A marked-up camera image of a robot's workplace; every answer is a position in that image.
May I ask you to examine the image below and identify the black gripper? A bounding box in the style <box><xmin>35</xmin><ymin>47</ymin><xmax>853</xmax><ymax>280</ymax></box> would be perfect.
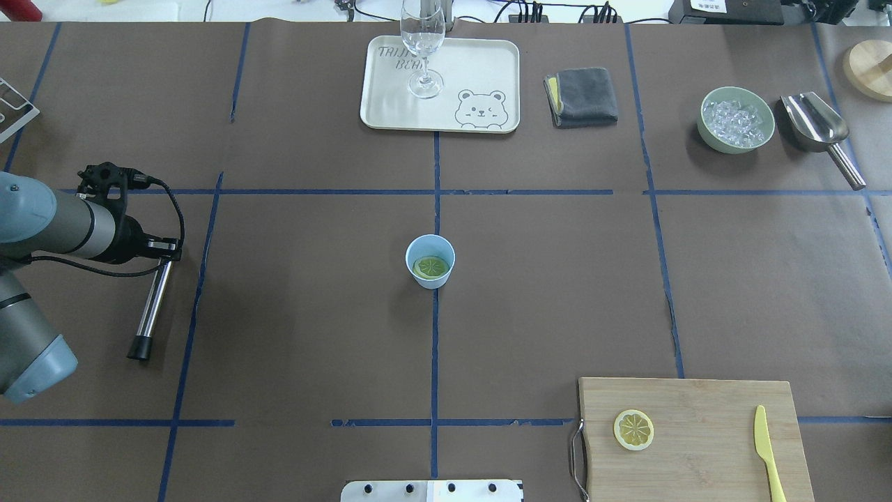
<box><xmin>75</xmin><ymin>162</ymin><xmax>183</xmax><ymax>264</ymax></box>

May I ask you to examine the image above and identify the steel muddler black tip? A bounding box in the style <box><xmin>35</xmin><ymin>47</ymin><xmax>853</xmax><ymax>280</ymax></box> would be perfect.
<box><xmin>127</xmin><ymin>260</ymin><xmax>173</xmax><ymax>361</ymax></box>

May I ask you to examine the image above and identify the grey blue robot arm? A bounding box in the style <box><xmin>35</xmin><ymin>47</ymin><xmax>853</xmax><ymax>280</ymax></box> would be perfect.
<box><xmin>2</xmin><ymin>162</ymin><xmax>187</xmax><ymax>404</ymax></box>

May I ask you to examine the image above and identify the light blue plastic cup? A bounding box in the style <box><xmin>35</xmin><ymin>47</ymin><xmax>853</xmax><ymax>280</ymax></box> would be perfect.
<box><xmin>404</xmin><ymin>234</ymin><xmax>456</xmax><ymax>290</ymax></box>

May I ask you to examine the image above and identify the red water bottle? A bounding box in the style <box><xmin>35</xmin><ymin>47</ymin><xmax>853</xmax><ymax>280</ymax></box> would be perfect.
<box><xmin>0</xmin><ymin>0</ymin><xmax>43</xmax><ymax>22</ymax></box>

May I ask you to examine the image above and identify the clear wine glass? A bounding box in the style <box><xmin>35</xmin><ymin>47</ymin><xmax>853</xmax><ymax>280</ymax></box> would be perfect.
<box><xmin>399</xmin><ymin>1</ymin><xmax>446</xmax><ymax>99</ymax></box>

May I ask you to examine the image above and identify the cream bear tray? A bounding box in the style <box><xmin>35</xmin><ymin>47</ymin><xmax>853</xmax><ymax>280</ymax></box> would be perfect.
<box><xmin>360</xmin><ymin>36</ymin><xmax>521</xmax><ymax>134</ymax></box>

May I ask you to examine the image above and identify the grey yellow folded cloth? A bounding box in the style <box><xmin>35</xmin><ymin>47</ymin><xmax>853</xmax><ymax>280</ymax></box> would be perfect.
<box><xmin>544</xmin><ymin>67</ymin><xmax>619</xmax><ymax>128</ymax></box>

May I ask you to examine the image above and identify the green bowl with ice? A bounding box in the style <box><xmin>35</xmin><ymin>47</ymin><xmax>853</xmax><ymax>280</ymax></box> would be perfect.
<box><xmin>697</xmin><ymin>86</ymin><xmax>776</xmax><ymax>155</ymax></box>

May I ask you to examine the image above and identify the bamboo cutting board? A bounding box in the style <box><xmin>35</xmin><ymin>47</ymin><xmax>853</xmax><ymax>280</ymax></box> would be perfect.
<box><xmin>578</xmin><ymin>377</ymin><xmax>815</xmax><ymax>501</ymax></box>

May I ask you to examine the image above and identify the metal ice scoop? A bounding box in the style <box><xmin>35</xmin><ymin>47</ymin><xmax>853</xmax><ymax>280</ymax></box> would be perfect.
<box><xmin>780</xmin><ymin>91</ymin><xmax>867</xmax><ymax>191</ymax></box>

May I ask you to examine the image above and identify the yellow plastic knife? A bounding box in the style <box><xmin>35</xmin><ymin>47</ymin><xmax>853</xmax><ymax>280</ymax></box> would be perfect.
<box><xmin>753</xmin><ymin>404</ymin><xmax>787</xmax><ymax>501</ymax></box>

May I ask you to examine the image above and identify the wooden stand with base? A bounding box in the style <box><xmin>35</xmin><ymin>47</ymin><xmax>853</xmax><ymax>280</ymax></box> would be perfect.
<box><xmin>843</xmin><ymin>39</ymin><xmax>891</xmax><ymax>104</ymax></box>

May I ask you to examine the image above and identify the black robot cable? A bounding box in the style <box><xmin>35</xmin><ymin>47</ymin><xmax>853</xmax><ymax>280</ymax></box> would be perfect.
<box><xmin>21</xmin><ymin>178</ymin><xmax>186</xmax><ymax>278</ymax></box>

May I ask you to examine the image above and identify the white wire cup rack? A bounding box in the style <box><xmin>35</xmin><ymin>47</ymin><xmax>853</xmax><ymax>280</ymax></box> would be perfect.
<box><xmin>0</xmin><ymin>78</ymin><xmax>40</xmax><ymax>143</ymax></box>

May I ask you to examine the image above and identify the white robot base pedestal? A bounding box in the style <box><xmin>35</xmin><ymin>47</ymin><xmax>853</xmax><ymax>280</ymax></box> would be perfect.
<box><xmin>340</xmin><ymin>479</ymin><xmax>525</xmax><ymax>501</ymax></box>

